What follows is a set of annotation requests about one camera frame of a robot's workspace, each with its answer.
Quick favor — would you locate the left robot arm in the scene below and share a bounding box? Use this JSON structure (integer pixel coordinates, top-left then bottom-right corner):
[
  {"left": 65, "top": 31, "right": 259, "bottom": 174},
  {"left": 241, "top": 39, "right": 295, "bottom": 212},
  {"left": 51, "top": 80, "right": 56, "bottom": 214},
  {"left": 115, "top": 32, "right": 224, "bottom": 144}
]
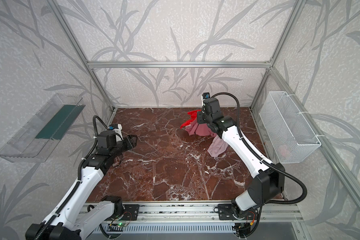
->
[{"left": 25, "top": 116, "right": 138, "bottom": 240}]

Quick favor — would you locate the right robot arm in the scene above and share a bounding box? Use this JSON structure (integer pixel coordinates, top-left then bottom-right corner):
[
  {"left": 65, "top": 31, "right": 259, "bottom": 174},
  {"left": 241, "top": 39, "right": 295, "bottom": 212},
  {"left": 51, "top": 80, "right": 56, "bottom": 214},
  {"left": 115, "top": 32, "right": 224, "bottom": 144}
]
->
[{"left": 197, "top": 93, "right": 308, "bottom": 217}]

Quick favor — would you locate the red cloth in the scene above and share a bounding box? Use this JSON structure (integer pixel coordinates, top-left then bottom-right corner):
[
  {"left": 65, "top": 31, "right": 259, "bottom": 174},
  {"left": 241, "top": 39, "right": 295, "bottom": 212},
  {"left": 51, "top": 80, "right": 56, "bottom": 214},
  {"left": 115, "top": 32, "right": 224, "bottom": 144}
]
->
[{"left": 180, "top": 110, "right": 200, "bottom": 129}]

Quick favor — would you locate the light pink cloth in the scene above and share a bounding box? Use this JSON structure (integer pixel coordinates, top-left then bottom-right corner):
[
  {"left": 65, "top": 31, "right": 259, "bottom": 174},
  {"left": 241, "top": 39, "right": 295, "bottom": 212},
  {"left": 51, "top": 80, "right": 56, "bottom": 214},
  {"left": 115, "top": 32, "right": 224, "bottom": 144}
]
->
[{"left": 185, "top": 120, "right": 229, "bottom": 158}]

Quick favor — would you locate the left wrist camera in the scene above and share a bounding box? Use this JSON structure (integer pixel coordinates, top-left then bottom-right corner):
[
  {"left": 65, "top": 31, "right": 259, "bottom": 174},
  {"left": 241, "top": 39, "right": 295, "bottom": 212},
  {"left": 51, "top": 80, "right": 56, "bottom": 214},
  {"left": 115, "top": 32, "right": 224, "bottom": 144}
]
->
[{"left": 109, "top": 124, "right": 123, "bottom": 141}]

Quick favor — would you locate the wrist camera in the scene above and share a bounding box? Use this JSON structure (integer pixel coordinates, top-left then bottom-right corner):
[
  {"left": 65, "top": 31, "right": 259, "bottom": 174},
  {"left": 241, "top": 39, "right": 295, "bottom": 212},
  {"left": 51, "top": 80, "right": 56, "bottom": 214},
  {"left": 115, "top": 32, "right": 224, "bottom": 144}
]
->
[
  {"left": 202, "top": 92, "right": 211, "bottom": 104},
  {"left": 109, "top": 124, "right": 123, "bottom": 141}
]

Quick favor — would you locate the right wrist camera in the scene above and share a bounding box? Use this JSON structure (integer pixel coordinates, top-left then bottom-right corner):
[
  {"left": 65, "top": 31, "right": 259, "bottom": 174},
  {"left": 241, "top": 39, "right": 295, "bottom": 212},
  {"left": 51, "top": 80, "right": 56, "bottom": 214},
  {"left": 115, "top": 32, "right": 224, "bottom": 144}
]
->
[{"left": 202, "top": 92, "right": 211, "bottom": 104}]

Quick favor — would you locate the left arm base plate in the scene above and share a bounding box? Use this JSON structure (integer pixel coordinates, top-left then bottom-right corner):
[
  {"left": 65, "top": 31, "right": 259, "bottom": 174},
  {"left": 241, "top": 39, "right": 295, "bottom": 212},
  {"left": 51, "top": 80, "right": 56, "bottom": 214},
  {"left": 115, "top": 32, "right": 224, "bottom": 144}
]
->
[{"left": 109, "top": 204, "right": 140, "bottom": 221}]

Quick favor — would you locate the clear plastic wall bin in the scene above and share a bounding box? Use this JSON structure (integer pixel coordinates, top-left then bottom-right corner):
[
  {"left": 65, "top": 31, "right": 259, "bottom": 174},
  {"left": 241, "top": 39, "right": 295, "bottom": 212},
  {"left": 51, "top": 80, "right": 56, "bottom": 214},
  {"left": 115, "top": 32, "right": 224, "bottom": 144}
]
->
[{"left": 0, "top": 94, "right": 86, "bottom": 163}]

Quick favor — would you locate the aluminium front rail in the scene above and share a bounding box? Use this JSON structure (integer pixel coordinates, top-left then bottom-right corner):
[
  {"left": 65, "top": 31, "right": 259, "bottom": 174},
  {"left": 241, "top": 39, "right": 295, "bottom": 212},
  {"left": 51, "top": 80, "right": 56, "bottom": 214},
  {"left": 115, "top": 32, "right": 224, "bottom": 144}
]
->
[{"left": 50, "top": 201, "right": 304, "bottom": 224}]

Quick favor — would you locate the white wire mesh basket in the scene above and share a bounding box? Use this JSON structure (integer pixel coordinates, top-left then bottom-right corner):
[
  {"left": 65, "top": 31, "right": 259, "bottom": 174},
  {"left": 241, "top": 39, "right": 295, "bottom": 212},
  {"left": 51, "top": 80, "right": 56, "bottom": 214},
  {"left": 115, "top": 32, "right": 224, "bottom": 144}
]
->
[{"left": 260, "top": 91, "right": 322, "bottom": 164}]

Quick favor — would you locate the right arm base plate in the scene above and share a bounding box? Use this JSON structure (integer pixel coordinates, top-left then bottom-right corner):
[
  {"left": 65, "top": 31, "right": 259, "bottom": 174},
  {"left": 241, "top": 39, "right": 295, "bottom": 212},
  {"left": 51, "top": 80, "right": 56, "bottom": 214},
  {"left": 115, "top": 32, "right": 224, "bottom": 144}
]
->
[{"left": 214, "top": 204, "right": 259, "bottom": 222}]

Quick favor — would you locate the aluminium cage frame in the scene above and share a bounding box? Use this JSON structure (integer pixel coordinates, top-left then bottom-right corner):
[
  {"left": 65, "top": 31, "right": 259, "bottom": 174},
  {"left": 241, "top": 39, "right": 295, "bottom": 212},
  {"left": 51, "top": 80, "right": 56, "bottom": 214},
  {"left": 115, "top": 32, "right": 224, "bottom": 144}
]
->
[{"left": 47, "top": 1, "right": 360, "bottom": 211}]

